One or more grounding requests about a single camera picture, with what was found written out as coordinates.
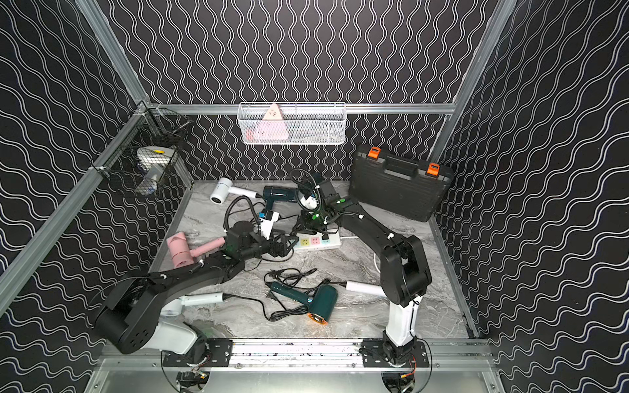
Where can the green dryer back left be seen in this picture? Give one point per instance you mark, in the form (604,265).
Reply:
(273,194)

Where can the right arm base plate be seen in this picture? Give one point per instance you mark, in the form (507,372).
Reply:
(382,353)

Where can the white multicolour power strip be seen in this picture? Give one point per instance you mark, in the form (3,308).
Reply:
(317,242)

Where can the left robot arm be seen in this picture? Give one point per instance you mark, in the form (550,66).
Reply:
(130,317)

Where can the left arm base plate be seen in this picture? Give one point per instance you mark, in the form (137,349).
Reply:
(210,353)

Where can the pink hair dryer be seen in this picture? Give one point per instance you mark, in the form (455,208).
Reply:
(182,254)

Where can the green dryer back right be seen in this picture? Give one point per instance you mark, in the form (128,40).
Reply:
(315,178)

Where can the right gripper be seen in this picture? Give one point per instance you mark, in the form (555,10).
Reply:
(303,219)

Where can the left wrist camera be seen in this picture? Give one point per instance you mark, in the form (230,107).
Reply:
(267,220)

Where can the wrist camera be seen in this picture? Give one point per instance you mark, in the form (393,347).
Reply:
(309,203)
(267,220)

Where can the white dryer at back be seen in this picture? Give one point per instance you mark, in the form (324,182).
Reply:
(225,187)

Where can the pink triangular item in basket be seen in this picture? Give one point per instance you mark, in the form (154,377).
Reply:
(272,127)

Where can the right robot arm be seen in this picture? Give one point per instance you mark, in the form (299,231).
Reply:
(404,270)

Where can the green dryer in front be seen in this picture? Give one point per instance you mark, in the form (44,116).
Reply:
(319,307)

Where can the black plastic tool case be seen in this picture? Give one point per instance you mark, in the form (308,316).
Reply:
(410,188)

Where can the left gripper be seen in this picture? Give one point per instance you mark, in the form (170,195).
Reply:
(275,246)

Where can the white wire wall basket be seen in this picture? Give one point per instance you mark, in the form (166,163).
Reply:
(307,123)

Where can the black wire mesh basket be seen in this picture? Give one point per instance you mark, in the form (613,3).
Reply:
(148,126)

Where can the silver dryer in black basket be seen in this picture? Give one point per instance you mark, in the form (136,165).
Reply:
(153,162)

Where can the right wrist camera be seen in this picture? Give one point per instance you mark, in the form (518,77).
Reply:
(309,203)

